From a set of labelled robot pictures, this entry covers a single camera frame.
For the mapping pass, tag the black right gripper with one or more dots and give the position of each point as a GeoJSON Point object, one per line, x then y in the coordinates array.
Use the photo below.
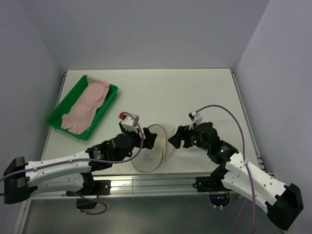
{"type": "Point", "coordinates": [175, 140]}

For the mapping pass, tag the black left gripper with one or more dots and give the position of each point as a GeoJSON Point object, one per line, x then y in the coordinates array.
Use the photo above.
{"type": "Point", "coordinates": [149, 137]}

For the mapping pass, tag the white mesh laundry bag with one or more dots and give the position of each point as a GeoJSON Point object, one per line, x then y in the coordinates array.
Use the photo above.
{"type": "Point", "coordinates": [150, 160]}

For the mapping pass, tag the pink bra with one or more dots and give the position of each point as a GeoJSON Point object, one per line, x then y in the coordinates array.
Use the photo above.
{"type": "Point", "coordinates": [82, 113]}

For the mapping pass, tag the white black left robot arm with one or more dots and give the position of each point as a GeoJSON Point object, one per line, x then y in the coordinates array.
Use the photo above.
{"type": "Point", "coordinates": [72, 174]}

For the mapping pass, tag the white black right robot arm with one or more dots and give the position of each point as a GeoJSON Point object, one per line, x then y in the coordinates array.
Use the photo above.
{"type": "Point", "coordinates": [282, 203]}

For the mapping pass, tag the green plastic tray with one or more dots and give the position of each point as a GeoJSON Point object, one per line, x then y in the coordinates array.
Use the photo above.
{"type": "Point", "coordinates": [55, 118]}

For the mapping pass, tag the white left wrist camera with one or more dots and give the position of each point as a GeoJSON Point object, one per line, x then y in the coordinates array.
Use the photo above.
{"type": "Point", "coordinates": [129, 122]}

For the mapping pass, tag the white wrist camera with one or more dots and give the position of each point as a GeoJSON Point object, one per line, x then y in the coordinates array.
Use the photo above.
{"type": "Point", "coordinates": [196, 119]}
{"type": "Point", "coordinates": [129, 122]}

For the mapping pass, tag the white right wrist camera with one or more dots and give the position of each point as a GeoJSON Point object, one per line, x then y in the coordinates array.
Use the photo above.
{"type": "Point", "coordinates": [196, 119]}

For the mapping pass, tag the aluminium table edge rail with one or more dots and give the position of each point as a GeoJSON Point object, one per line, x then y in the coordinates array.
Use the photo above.
{"type": "Point", "coordinates": [124, 185]}

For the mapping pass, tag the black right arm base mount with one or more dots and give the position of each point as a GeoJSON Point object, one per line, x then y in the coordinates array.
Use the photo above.
{"type": "Point", "coordinates": [219, 196]}

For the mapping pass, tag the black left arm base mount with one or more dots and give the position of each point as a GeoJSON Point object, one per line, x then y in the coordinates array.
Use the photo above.
{"type": "Point", "coordinates": [86, 203]}

